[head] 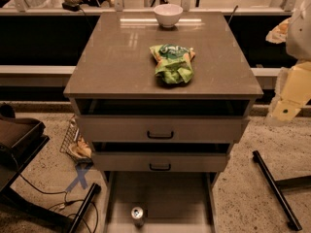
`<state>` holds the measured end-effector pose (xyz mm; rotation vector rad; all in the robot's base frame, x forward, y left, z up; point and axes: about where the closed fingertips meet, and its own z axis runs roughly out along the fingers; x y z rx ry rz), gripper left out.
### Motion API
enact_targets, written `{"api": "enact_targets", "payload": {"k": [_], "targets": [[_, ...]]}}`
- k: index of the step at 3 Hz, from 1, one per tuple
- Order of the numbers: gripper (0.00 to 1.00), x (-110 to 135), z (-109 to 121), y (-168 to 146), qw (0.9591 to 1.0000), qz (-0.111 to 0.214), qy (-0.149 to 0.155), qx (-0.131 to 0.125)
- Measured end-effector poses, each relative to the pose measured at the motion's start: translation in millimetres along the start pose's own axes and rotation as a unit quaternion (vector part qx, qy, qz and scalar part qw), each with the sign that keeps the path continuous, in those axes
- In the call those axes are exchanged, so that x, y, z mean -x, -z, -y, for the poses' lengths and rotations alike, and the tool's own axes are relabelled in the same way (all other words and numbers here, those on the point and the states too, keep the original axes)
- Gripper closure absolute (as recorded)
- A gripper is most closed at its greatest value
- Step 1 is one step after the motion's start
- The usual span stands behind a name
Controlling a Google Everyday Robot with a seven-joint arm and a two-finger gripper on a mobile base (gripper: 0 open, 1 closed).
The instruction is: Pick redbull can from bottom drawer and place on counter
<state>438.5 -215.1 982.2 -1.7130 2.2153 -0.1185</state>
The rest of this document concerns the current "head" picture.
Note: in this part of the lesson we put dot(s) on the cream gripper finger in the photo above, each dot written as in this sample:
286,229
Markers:
292,93

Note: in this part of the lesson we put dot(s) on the silver redbull can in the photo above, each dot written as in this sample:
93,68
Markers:
138,216

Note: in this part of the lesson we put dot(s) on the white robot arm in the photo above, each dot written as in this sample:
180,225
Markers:
295,32

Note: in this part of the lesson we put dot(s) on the top grey drawer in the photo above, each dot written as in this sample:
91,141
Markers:
162,129

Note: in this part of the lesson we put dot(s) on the grey drawer cabinet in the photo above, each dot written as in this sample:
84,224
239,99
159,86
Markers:
116,77

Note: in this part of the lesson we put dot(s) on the bottom open grey drawer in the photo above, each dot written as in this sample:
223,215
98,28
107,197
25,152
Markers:
172,202

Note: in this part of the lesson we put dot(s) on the middle grey drawer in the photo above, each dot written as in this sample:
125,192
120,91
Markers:
144,162

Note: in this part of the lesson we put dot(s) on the black stand leg right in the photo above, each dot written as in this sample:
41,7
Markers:
279,186

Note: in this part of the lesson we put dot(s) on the black stand leg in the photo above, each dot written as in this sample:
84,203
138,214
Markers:
279,186
79,215

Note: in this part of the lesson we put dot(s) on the green chip bag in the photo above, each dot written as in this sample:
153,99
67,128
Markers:
173,63

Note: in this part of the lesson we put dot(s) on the white ceramic bowl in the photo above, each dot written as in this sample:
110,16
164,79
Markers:
167,15

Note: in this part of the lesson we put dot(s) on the black stand leg left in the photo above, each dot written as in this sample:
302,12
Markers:
79,215

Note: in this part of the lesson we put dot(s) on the blue tape cross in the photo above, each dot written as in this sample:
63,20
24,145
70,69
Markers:
81,170

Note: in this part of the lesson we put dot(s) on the black power adapter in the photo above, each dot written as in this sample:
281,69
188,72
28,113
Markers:
70,6

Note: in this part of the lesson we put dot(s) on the black cart left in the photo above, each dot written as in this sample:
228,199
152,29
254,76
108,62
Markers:
19,137

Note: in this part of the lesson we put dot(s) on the wire basket with items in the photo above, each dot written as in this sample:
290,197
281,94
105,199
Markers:
74,145

